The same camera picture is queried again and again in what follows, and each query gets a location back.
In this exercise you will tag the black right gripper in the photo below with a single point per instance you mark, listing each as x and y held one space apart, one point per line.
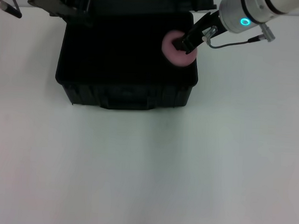
196 34

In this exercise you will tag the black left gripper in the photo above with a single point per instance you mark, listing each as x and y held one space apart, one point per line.
55 2

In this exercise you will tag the pink peach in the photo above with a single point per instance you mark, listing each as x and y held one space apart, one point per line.
179 60

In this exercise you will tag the black plastic carrying case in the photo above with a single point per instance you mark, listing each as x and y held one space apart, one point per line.
125 96

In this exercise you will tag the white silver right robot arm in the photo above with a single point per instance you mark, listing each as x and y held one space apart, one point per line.
238 11

